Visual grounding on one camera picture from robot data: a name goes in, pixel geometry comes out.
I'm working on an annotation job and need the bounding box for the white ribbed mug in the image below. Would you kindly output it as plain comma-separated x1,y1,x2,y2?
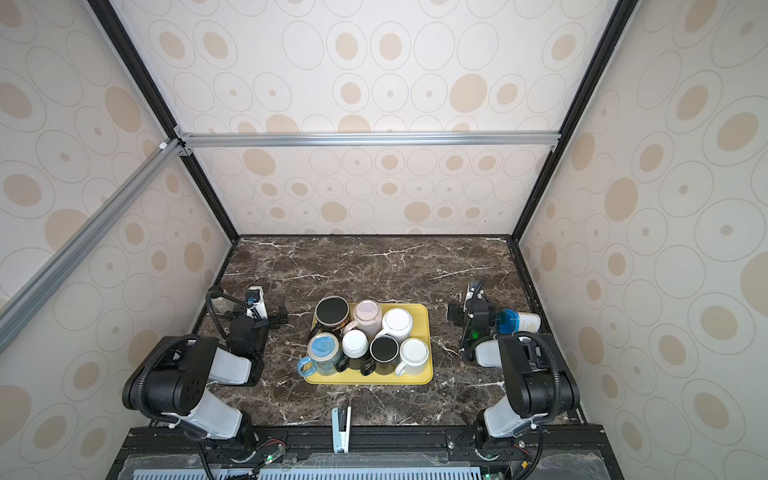
376,308,414,344

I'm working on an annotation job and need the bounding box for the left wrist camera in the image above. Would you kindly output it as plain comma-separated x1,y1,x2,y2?
245,286,268,321

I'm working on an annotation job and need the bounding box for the white cream mug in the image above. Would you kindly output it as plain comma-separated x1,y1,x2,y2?
395,338,429,377

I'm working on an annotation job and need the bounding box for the blue butterfly mug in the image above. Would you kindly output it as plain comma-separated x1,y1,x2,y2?
297,332,342,378

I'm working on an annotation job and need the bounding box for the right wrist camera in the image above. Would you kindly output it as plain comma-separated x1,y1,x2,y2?
464,281,480,303

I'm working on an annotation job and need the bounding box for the pink mug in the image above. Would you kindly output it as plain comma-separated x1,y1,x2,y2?
342,300,383,340

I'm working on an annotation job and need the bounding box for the yellow plastic tray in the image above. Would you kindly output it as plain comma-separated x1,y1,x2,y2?
304,303,434,386

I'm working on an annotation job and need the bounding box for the white cup blue lid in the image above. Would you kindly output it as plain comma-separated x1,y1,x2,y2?
495,308,541,335

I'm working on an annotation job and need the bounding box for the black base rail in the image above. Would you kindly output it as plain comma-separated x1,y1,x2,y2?
107,425,623,479

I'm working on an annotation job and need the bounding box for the black mug red inside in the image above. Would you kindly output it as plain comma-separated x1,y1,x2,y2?
361,334,400,376

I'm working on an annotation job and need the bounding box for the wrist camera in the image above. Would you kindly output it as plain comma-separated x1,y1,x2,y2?
464,281,480,303
245,286,268,321

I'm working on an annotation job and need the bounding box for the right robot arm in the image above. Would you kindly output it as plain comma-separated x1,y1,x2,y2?
447,279,580,446

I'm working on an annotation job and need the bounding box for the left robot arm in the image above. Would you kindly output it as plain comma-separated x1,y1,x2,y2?
121,286,288,454

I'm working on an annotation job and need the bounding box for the horizontal aluminium bar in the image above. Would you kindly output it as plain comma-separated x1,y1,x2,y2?
180,131,561,148

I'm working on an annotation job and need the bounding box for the diagonal aluminium bar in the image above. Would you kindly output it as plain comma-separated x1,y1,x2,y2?
1,139,181,350

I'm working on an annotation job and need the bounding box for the white clip on rail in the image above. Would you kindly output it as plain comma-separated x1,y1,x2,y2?
331,406,351,453

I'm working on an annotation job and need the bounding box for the white bottom dark mug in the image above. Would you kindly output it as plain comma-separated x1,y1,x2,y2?
336,330,369,373

